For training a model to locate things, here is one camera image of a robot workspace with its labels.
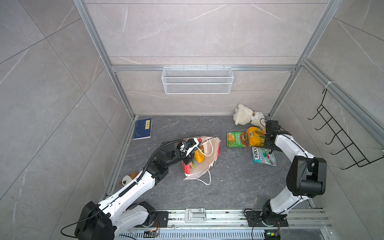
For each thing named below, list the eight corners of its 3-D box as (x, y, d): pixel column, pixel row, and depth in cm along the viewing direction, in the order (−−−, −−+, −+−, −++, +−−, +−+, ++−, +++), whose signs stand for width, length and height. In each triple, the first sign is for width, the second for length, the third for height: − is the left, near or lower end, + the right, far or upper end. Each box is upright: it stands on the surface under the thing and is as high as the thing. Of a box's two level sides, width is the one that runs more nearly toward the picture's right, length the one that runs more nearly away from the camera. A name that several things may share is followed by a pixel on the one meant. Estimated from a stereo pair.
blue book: (132, 139, 108) (131, 138, 106) (135, 121, 119) (134, 119, 117) (151, 137, 109) (150, 136, 107) (152, 120, 120) (151, 118, 119)
